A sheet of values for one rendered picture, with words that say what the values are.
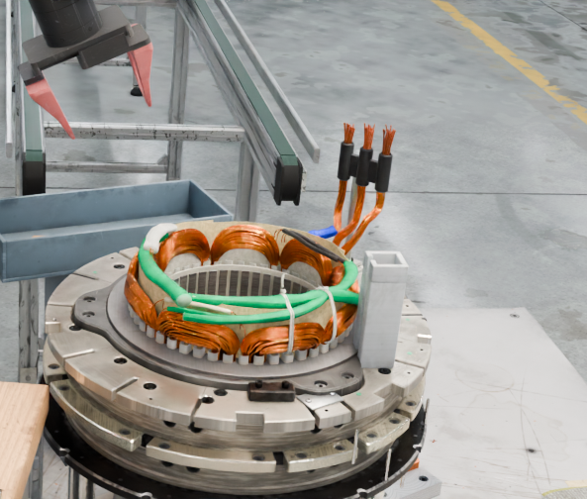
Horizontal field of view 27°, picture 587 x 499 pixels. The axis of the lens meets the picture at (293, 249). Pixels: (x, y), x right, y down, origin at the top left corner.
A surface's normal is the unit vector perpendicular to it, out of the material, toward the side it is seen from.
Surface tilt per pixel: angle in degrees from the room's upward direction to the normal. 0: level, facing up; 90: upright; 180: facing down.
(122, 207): 90
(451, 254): 0
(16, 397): 0
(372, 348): 90
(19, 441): 0
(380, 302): 90
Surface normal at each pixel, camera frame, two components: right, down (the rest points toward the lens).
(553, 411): 0.10, -0.91
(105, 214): 0.48, 0.40
